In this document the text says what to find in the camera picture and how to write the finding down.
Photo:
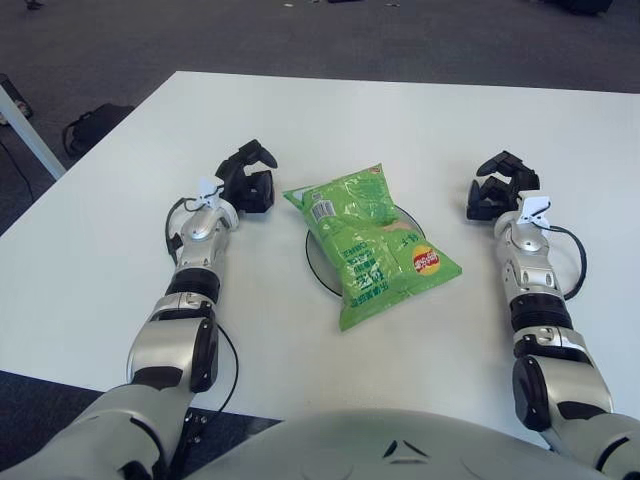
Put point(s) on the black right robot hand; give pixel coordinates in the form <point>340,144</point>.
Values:
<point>500,197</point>

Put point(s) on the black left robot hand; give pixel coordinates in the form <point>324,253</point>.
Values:
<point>235,185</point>

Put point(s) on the green snack bag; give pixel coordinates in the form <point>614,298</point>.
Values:
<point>370,240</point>

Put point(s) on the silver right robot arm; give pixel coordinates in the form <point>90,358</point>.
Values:
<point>530,280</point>

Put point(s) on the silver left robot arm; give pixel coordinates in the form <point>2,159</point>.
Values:
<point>200,250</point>

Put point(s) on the black bag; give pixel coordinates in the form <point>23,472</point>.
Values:
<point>95,127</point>

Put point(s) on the dark background object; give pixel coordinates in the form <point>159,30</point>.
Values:
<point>580,5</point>

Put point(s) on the white table leg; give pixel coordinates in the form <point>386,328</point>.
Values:
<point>30,135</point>

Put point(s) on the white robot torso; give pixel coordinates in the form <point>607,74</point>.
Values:
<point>350,445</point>

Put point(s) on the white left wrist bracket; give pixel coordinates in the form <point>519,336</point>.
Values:
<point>207,192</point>

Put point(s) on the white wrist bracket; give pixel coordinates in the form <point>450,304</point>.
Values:
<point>207,192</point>
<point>532,210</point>

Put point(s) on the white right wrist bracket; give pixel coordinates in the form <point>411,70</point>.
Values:
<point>532,210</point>

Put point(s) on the black metal mount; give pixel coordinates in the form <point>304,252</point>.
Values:
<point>195,425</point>

